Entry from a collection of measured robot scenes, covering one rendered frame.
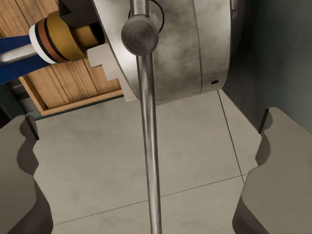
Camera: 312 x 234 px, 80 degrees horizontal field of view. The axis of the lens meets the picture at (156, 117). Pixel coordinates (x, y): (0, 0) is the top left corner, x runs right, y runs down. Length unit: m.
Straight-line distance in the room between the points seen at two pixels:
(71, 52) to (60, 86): 0.31
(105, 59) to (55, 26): 0.09
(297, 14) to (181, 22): 0.10
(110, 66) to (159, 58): 0.15
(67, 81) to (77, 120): 1.17
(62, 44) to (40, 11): 0.29
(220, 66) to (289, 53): 0.07
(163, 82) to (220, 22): 0.09
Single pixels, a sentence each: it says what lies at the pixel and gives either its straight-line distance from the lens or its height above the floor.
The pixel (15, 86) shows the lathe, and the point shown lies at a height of 0.86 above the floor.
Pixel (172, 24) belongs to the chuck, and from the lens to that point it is 0.20.
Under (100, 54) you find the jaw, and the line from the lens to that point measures 0.35.
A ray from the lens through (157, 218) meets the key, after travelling 0.21.
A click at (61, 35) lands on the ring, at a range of 0.35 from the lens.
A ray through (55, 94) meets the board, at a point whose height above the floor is 0.88.
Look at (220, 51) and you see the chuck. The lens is 0.23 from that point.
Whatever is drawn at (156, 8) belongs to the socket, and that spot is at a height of 1.24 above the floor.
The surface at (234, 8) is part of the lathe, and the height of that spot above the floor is 1.19.
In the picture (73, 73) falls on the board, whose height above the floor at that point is 0.88.
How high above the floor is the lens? 1.44
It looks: 62 degrees down
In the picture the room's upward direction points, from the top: 177 degrees counter-clockwise
